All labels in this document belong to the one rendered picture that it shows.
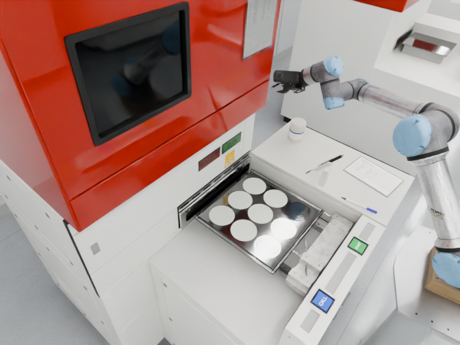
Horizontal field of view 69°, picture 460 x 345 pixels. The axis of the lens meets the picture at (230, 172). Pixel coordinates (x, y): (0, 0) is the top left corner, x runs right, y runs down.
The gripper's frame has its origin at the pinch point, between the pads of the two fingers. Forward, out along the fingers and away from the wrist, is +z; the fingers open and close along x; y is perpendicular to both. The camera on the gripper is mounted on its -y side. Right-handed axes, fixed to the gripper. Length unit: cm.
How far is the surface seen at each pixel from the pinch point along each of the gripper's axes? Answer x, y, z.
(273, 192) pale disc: -48.8, -5.9, -8.8
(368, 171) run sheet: -39, 29, -30
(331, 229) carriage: -63, 7, -29
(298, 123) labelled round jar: -17.3, 7.9, -9.1
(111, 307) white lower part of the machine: -92, -65, 10
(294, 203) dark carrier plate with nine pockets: -53, -1, -16
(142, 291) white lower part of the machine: -89, -52, 16
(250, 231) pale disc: -64, -22, -15
